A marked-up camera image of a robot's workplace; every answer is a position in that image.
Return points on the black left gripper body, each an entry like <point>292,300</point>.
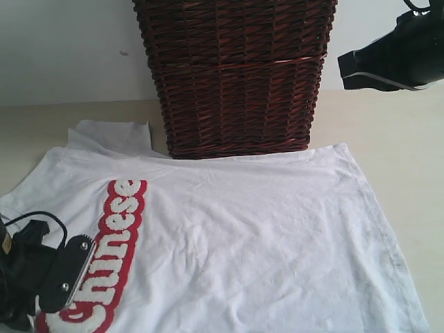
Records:
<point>21,274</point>

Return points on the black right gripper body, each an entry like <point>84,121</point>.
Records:
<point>410,57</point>

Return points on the white t-shirt with red lettering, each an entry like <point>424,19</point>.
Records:
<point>287,242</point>

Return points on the dark brown wicker basket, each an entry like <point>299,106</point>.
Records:
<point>236,77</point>

